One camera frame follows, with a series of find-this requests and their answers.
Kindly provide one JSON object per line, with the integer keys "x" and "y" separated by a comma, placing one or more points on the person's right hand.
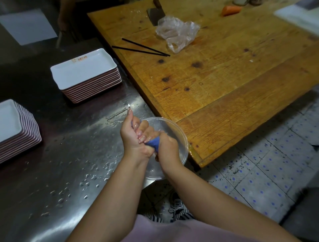
{"x": 169, "y": 152}

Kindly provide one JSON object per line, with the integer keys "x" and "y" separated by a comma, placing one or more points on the person's left hand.
{"x": 132, "y": 139}

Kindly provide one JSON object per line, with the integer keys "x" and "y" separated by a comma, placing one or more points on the blue cloth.
{"x": 153, "y": 143}

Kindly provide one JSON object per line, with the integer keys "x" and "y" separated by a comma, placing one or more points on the steel work table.
{"x": 62, "y": 149}

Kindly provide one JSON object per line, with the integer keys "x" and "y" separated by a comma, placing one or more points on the stack of white plates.
{"x": 82, "y": 67}
{"x": 10, "y": 119}

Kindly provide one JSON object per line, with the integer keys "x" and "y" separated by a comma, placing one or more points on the person's left forearm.
{"x": 114, "y": 204}

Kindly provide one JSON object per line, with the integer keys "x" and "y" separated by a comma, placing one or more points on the person's right forearm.
{"x": 219, "y": 204}

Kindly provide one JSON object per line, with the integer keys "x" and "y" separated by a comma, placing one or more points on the clear glass bowl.
{"x": 180, "y": 139}

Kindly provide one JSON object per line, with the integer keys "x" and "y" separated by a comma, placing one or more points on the black shoe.
{"x": 176, "y": 203}

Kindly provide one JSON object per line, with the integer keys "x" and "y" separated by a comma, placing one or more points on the striped garment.
{"x": 187, "y": 216}

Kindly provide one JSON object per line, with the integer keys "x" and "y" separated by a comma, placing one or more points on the wooden table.
{"x": 224, "y": 74}

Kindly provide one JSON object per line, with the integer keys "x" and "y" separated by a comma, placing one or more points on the crumpled clear plastic bag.
{"x": 177, "y": 32}

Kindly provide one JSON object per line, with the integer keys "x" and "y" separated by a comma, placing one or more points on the mop with dark red head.
{"x": 59, "y": 40}

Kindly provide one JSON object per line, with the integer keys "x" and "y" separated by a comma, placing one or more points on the stainless steel cabinet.
{"x": 15, "y": 54}

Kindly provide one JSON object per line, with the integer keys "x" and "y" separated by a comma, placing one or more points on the white paper sheet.
{"x": 27, "y": 26}

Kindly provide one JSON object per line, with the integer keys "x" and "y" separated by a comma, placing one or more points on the orange carrot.
{"x": 231, "y": 10}

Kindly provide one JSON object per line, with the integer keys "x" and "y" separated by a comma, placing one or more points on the white cup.
{"x": 240, "y": 2}

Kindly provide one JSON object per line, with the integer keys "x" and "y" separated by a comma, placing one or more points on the dark patterned cup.
{"x": 256, "y": 2}

